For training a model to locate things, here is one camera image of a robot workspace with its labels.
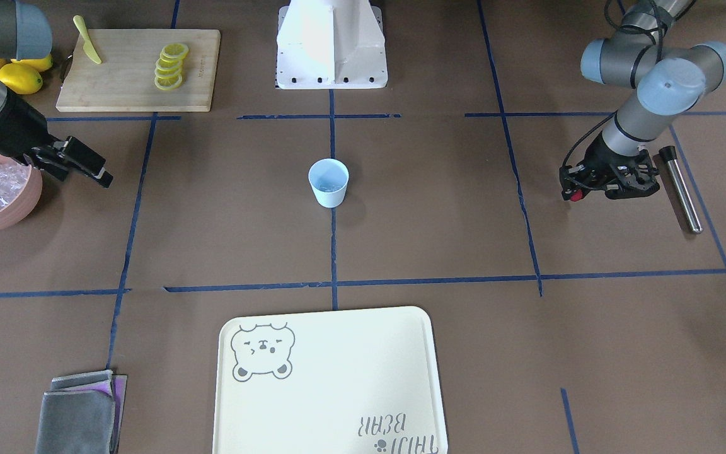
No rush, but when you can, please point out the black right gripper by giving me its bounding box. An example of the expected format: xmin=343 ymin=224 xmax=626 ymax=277
xmin=0 ymin=95 xmax=113 ymax=189

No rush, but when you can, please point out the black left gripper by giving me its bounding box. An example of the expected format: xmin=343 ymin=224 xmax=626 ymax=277
xmin=559 ymin=137 xmax=660 ymax=201

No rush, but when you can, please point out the steel muddler black handle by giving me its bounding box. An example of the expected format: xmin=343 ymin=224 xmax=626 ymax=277
xmin=658 ymin=146 xmax=703 ymax=235

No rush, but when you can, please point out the light blue plastic cup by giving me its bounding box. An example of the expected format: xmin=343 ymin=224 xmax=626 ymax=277
xmin=308 ymin=158 xmax=350 ymax=209

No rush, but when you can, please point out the red strawberry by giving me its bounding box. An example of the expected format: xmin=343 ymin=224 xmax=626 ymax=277
xmin=568 ymin=189 xmax=585 ymax=203

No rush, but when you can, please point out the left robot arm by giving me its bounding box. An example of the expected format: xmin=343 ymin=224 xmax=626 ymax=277
xmin=559 ymin=1 xmax=726 ymax=202

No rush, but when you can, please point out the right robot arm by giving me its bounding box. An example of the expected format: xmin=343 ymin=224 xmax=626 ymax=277
xmin=0 ymin=1 xmax=113 ymax=189

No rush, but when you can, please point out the pink bowl of ice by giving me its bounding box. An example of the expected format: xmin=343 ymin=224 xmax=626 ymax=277
xmin=0 ymin=155 xmax=43 ymax=230

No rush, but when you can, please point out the wooden cutting board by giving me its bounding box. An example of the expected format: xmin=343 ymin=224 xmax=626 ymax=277
xmin=55 ymin=29 xmax=221 ymax=112

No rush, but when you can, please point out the whole yellow lemon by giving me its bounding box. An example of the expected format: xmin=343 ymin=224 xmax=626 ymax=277
xmin=0 ymin=62 xmax=43 ymax=95

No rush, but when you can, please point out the yellow plastic knife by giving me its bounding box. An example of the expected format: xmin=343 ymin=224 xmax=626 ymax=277
xmin=72 ymin=15 xmax=103 ymax=64

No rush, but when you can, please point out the lemon slice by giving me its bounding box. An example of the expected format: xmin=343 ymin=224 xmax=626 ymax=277
xmin=154 ymin=74 xmax=183 ymax=91
xmin=155 ymin=57 xmax=183 ymax=73
xmin=159 ymin=42 xmax=190 ymax=61
xmin=154 ymin=67 xmax=182 ymax=79

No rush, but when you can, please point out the folded grey cloth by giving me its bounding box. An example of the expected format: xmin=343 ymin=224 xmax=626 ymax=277
xmin=35 ymin=369 xmax=129 ymax=453

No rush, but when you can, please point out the cream bear serving tray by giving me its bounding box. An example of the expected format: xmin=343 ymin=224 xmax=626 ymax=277
xmin=211 ymin=306 xmax=449 ymax=453

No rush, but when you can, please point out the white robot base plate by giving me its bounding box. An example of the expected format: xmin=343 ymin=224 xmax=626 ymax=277
xmin=275 ymin=1 xmax=389 ymax=90

